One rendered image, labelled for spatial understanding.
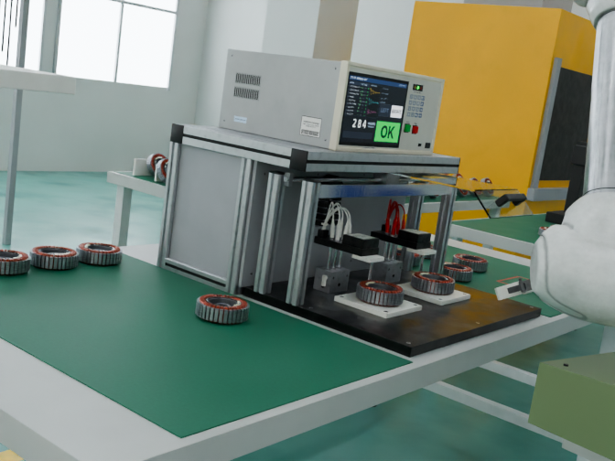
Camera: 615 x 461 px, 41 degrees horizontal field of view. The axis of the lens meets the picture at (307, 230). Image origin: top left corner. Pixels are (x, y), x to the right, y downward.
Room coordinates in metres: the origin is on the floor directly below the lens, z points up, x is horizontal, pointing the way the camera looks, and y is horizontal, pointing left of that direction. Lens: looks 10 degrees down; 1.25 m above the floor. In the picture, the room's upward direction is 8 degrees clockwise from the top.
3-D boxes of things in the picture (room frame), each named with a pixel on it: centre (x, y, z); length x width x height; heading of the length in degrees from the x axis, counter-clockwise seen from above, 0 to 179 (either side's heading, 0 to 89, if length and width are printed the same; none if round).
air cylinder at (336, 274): (1.95, -0.08, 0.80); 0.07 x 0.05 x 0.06; 142
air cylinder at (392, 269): (2.14, -0.23, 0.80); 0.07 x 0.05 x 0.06; 142
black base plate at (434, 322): (1.97, -0.25, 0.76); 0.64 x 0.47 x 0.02; 142
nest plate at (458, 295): (2.05, -0.34, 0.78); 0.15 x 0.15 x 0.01; 52
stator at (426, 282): (2.05, -0.34, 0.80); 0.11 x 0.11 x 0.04
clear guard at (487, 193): (2.11, -0.37, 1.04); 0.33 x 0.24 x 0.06; 52
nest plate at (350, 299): (1.86, -0.19, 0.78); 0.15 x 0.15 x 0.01; 52
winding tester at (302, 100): (2.17, -0.02, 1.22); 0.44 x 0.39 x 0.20; 142
